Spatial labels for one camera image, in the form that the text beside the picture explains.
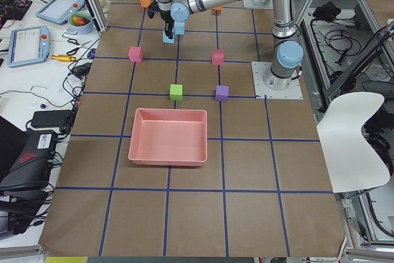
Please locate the light blue block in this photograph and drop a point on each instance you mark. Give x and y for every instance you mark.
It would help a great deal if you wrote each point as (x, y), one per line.
(169, 37)
(179, 28)

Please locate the pink block left front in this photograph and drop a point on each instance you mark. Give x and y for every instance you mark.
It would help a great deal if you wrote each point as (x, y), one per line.
(135, 54)

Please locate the pink block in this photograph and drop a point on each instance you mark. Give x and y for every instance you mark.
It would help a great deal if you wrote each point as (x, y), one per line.
(218, 57)
(135, 54)

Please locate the orange block right back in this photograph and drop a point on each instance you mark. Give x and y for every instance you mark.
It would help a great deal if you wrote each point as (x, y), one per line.
(216, 11)

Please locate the pink block left back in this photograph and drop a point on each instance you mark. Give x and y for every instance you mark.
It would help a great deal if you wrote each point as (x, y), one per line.
(218, 57)

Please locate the green block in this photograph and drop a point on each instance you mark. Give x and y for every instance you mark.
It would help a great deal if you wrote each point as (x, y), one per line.
(176, 92)

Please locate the blue bowl with fruit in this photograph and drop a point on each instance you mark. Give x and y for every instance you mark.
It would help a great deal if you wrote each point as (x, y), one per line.
(81, 22)

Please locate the scissors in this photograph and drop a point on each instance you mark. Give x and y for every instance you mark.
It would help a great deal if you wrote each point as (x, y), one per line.
(78, 47)

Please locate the purple block left side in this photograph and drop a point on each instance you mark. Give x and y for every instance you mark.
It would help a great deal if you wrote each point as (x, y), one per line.
(222, 93)

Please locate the blue teach pendant far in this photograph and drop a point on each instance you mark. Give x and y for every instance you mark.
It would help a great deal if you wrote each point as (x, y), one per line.
(58, 11)

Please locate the blue teach pendant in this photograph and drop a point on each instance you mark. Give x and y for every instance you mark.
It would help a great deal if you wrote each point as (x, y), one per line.
(58, 11)
(28, 46)

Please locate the brass cylinder tool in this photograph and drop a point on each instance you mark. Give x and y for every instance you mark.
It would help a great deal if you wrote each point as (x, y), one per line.
(63, 58)

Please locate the pink tray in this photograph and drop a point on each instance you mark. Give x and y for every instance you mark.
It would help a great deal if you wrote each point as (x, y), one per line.
(169, 137)

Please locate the blue teach pendant near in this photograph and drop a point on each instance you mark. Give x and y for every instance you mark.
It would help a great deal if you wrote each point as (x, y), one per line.
(28, 46)

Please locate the black power adapter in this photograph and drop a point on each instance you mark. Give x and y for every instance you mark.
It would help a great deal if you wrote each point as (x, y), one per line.
(52, 118)

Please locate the black laptop bag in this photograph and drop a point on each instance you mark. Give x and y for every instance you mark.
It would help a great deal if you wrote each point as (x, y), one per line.
(25, 161)

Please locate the white chair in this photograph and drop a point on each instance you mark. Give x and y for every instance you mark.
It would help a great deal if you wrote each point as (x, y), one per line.
(352, 163)

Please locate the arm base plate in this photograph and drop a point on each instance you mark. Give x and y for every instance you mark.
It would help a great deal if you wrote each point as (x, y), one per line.
(268, 86)
(258, 4)

